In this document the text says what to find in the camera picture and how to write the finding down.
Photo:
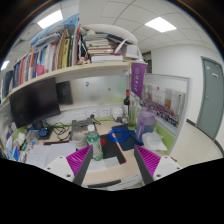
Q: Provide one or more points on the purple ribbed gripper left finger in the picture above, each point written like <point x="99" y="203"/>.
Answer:
<point x="73" y="167"/>

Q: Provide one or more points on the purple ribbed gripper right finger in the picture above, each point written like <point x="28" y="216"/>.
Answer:
<point x="153" y="167"/>

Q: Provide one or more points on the clear plastic water bottle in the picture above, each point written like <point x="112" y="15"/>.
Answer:
<point x="93" y="139"/>

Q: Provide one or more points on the purple lidded water pitcher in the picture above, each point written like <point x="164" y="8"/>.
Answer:
<point x="145" y="123"/>

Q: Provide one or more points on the crumpled white tissue paper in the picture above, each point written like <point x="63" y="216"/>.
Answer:
<point x="152" y="141"/>

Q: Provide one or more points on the black red-edged mouse pad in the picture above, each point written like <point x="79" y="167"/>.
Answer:
<point x="111" y="149"/>

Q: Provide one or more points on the grey metal laptop stand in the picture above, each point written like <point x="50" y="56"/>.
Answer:
<point x="78" y="126"/>

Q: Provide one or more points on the white papers on desk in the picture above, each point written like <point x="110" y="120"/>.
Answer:
<point x="42" y="155"/>

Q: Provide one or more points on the tall clear glass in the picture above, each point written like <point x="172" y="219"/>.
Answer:
<point x="132" y="115"/>

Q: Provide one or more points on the dark wine bottle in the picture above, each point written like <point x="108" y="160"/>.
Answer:
<point x="127" y="102"/>

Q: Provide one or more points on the group photo poster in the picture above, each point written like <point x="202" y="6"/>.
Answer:
<point x="167" y="103"/>

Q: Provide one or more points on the black computer monitor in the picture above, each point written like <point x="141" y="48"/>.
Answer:
<point x="34" y="102"/>

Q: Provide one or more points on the grey door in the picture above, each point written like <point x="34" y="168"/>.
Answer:
<point x="212" y="105"/>

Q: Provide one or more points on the purple hanging pennant flag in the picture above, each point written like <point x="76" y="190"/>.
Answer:
<point x="138" y="71"/>

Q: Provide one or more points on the row of upright books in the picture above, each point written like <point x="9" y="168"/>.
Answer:
<point x="57" y="50"/>

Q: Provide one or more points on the stack of books on shelf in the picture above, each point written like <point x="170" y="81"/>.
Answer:
<point x="101" y="48"/>

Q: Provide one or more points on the ceiling light panel right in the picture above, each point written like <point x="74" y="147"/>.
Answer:
<point x="160" y="25"/>

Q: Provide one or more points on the ceiling light panel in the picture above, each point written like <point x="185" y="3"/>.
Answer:
<point x="50" y="19"/>
<point x="160" y="25"/>

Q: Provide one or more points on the ceiling light panel left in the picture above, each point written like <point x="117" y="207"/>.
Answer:
<point x="50" y="19"/>

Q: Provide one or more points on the white wall shelf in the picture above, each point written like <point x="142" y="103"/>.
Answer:
<point x="78" y="72"/>

